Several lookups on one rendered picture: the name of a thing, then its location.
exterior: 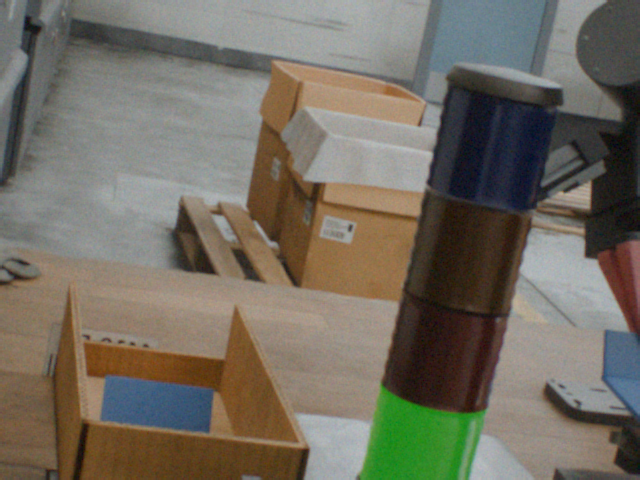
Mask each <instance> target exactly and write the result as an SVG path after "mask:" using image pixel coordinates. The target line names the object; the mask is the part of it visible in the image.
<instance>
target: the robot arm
mask: <svg viewBox="0 0 640 480"><path fill-rule="evenodd" d="M576 57H577V61H578V64H579V66H580V67H581V69H582V70H584V72H585V73H586V75H587V76H588V77H589V78H590V79H591V80H592V81H593V82H594V83H595V84H596V85H597V86H599V88H600V90H601V91H602V92H603V93H604V94H605V95H606V96H607V97H608V98H609V99H610V100H611V102H613V103H614V104H615V105H616V106H617V107H619V108H620V122H617V121H610V120H604V119H598V118H591V117H585V115H578V114H572V113H565V112H559V113H558V114H557V126H556V128H555V130H554V132H553V143H552V146H551V147H549V159H548V161H547V162H546V164H545V175H544V177H543V179H542V181H541V192H540V194H539V196H538V204H539V203H541V202H543V201H545V200H547V199H550V197H552V196H554V195H555V194H557V193H559V192H560V191H562V192H563V194H566V193H568V192H570V191H572V190H574V189H576V188H578V187H581V186H583V185H585V183H587V182H588V181H590V180H591V183H590V207H589V216H590V217H595V218H591V219H589V220H587V221H585V226H584V241H585V245H584V258H587V259H594V260H598V266H599V268H600V270H601V272H602V274H603V276H604V279H605V281H606V283H607V285H608V287H610V289H611V291H612V294H613V296H614V298H615V300H616V302H617V304H618V307H619V309H620V311H621V313H622V315H623V317H624V320H625V319H626V322H627V325H628V327H629V330H630V332H637V333H638V337H639V340H640V0H607V2H606V3H604V4H601V5H600V6H598V7H597V8H595V9H594V10H593V11H592V12H591V13H590V14H589V15H588V16H587V18H585V20H584V21H583V23H582V24H581V26H580V28H579V31H578V34H577V38H576ZM544 393H545V394H546V395H547V396H548V397H549V398H550V400H551V401H552V402H554V403H555V404H556V405H557V406H558V407H559V408H560V409H561V411H562V412H563V413H564V415H565V416H566V417H568V418H570V419H573V420H575V421H579V422H587V423H595V424H604V425H612V426H622V427H623V425H632V426H633V427H635V428H639V429H640V424H639V422H638V421H637V420H636V419H635V418H634V416H633V415H632V414H631V413H630V411H628V410H627V409H626V408H625V407H624V406H623V405H622V404H621V401H620V400H619V399H618V398H617V397H616V396H615V395H614V394H612V392H611V391H610V390H609V389H608V387H607V386H606V385H600V384H591V383H583V382H575V381H566V380H558V379H547V380H546V383H545V388H544Z"/></svg>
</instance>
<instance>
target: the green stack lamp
mask: <svg viewBox="0 0 640 480"><path fill-rule="evenodd" d="M379 387H380V392H379V394H378V396H377V399H376V405H377V407H376V409H375V411H374V414H372V424H371V426H370V428H369V438H368V440H367V443H366V453H365V455H364V457H363V468H362V470H360V472H359V478H360V480H469V476H470V475H472V473H473V471H474V460H475V459H476V456H477V446H478V444H479V442H480V432H481V430H482V428H484V426H485V416H486V414H487V412H488V408H487V409H485V411H483V412H479V413H472V414H460V413H449V412H442V411H436V410H432V409H428V407H423V406H420V405H417V404H414V403H410V402H408V401H405V400H403V399H401V398H398V397H396V396H394V395H392V394H391V392H389V391H388V390H387V389H385V388H384V387H383V386H382V385H381V382H380V384H379Z"/></svg>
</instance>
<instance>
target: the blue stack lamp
mask: <svg viewBox="0 0 640 480"><path fill-rule="evenodd" d="M446 86H447V91H446V93H445V96H444V98H443V110H442V112H441V114H440V125H439V127H437V129H436V131H435V143H434V145H433V147H432V158H431V160H430V163H429V165H428V170H429V175H428V177H427V179H426V181H425V183H426V184H427V185H428V186H429V187H430V188H432V189H434V190H436V191H439V192H442V193H445V194H447V195H451V196H455V197H458V198H461V200H466V201H470V202H474V203H479V204H484V205H489V206H495V207H501V208H509V209H522V210H530V209H536V208H537V207H538V196H539V194H540V192H541V181H542V179H543V177H544V175H545V164H546V162H547V161H548V159H549V147H551V146H552V143H553V132H554V130H555V128H556V126H557V114H558V113H559V111H560V109H561V107H553V106H543V105H535V103H529V102H522V101H517V100H512V99H506V98H502V97H497V96H492V95H488V94H484V92H479V91H475V90H471V89H468V88H463V87H460V86H457V85H454V84H451V83H449V82H447V83H446Z"/></svg>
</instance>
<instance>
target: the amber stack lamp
mask: <svg viewBox="0 0 640 480"><path fill-rule="evenodd" d="M535 214H536V209H530V210H522V209H509V208H501V207H495V206H489V205H484V204H479V203H474V202H470V201H466V200H461V198H458V197H455V196H451V195H447V194H445V193H442V192H439V191H436V190H434V189H432V188H430V187H429V186H428V185H427V184H425V185H423V196H422V198H421V201H420V211H419V214H418V216H417V219H416V222H417V228H416V230H415V232H414V234H413V245H412V247H411V249H409V260H408V262H407V265H406V275H405V278H404V280H403V282H402V283H403V286H404V287H405V288H406V290H408V291H409V292H412V293H413V294H415V295H417V296H419V297H422V298H425V299H428V300H430V301H433V303H436V304H441V305H444V306H448V307H452V308H457V309H461V310H467V311H474V312H483V313H504V312H509V311H511V310H512V309H513V298H514V296H515V295H516V293H517V287H516V284H517V282H518V280H519V278H521V267H522V265H523V262H524V260H525V249H526V248H527V246H528V235H529V233H530V231H531V229H532V218H533V216H535Z"/></svg>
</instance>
